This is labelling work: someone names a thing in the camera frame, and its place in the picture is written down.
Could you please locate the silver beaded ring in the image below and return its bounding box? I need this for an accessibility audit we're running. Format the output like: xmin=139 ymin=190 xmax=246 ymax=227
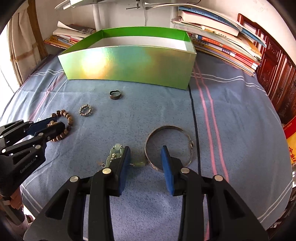
xmin=78 ymin=104 xmax=93 ymax=117

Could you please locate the green jade pendant ornament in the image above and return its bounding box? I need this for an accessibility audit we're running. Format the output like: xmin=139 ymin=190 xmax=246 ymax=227
xmin=101 ymin=144 xmax=147 ymax=168

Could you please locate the beige curtain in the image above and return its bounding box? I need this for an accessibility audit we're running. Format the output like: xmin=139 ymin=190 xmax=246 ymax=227
xmin=7 ymin=1 xmax=48 ymax=86

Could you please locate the silver bangle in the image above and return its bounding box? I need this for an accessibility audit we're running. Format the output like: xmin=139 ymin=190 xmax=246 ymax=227
xmin=144 ymin=125 xmax=194 ymax=172

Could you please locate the blue striped bedsheet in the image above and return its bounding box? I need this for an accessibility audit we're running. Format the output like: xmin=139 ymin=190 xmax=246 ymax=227
xmin=1 ymin=53 xmax=292 ymax=240

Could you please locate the red yellow box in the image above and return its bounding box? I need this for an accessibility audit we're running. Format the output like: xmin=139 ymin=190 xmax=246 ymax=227
xmin=283 ymin=120 xmax=295 ymax=166

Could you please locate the left stack of books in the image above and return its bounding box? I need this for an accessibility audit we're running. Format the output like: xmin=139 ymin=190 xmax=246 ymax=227
xmin=44 ymin=21 xmax=96 ymax=50

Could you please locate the stack of books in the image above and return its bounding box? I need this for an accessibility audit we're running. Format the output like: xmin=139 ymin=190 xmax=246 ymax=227
xmin=171 ymin=3 xmax=266 ymax=76
xmin=44 ymin=21 xmax=96 ymax=50

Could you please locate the green holographic cardboard box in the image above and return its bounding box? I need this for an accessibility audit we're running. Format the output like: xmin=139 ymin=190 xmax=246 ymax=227
xmin=58 ymin=27 xmax=197 ymax=89

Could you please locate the dark red wooden headboard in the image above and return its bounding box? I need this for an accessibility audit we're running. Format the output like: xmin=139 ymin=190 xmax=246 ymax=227
xmin=237 ymin=14 xmax=295 ymax=124

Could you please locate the right stack of books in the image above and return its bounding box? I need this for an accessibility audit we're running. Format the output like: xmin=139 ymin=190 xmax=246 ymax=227
xmin=171 ymin=3 xmax=266 ymax=76

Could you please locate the brown wooden bead bracelet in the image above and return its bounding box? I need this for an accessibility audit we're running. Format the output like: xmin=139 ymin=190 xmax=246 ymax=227
xmin=47 ymin=109 xmax=74 ymax=143

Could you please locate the thin black cable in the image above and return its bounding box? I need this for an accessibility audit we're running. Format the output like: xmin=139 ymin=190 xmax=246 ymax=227
xmin=188 ymin=84 xmax=202 ymax=179

